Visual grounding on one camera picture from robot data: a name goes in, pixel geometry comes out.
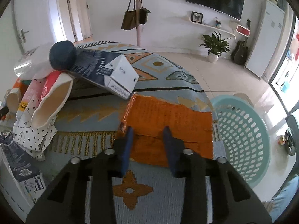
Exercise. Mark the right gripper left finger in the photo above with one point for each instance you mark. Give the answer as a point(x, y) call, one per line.
point(64, 200)

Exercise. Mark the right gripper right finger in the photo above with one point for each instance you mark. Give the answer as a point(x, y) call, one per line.
point(233, 200)

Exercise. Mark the white heart pattern bag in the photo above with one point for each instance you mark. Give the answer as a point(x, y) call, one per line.
point(32, 140)

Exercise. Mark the orange snack wrapper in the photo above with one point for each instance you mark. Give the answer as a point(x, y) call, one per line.
point(148, 116)

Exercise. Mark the navy white milk carton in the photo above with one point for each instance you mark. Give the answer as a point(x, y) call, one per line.
point(108, 70)

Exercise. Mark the navy carton on floor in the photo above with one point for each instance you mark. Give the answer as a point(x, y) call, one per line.
point(19, 163)

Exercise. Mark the teal plastic laundry basket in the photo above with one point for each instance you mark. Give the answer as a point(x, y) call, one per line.
point(245, 137)

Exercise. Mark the beige plastic stool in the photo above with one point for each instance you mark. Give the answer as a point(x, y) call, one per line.
point(244, 97)

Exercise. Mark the pink snack package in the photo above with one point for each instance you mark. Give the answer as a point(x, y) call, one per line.
point(32, 94)

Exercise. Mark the red white paper cup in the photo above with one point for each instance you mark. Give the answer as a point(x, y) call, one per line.
point(55, 92)

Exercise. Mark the orange paper cup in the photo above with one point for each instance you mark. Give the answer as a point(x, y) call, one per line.
point(15, 95)

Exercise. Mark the sliding glass door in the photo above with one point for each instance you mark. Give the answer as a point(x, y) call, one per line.
point(285, 80)

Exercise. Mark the clear plastic bag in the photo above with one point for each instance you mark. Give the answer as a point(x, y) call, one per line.
point(34, 64)

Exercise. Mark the black guitar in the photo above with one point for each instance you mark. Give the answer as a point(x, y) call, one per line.
point(240, 54)

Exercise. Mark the potted green plant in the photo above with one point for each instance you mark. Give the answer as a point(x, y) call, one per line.
point(216, 45)

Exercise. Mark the white tall cabinet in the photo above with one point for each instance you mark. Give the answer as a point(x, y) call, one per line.
point(273, 34)

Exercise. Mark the brown tote bag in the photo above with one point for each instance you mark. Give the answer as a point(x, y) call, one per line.
point(130, 16)

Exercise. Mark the white door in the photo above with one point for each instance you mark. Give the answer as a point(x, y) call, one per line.
point(38, 22)

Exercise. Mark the small black bag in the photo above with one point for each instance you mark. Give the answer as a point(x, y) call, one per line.
point(143, 15)

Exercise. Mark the pink coat rack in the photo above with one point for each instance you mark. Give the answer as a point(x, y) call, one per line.
point(138, 26)

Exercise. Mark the red white wall box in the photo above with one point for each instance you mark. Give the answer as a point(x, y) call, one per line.
point(243, 30)

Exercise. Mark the white wall shelf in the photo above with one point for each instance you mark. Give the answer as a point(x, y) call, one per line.
point(231, 34)

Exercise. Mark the butterfly picture frame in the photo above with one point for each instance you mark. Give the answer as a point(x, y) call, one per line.
point(196, 17)

